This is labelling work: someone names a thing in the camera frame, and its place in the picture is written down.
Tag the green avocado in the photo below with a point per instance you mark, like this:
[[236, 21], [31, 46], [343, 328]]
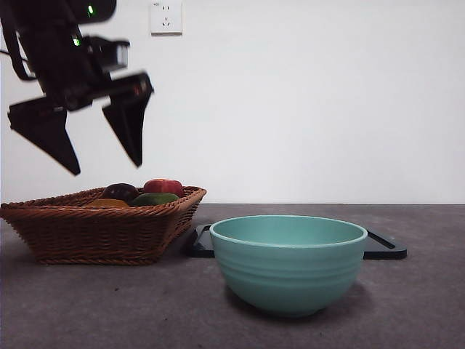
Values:
[[154, 199]]

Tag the brown wicker basket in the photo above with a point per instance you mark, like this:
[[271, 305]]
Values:
[[91, 236]]

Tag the teal ceramic bowl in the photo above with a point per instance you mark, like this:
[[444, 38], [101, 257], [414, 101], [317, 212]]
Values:
[[287, 276]]

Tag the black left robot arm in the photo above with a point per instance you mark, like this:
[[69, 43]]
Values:
[[58, 54]]

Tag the dark purple fruit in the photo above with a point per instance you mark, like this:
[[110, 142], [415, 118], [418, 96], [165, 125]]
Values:
[[120, 192]]

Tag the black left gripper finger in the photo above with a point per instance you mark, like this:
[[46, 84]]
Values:
[[47, 127], [130, 123]]

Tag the red apple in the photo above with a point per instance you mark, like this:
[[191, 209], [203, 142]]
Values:
[[163, 186]]

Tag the white wall socket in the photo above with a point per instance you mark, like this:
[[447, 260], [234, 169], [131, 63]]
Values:
[[166, 22]]

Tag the dark green rectangular tray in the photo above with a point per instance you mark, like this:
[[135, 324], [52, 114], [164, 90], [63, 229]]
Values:
[[385, 251]]

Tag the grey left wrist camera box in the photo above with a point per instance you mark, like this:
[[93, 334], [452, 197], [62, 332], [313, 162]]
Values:
[[109, 54]]

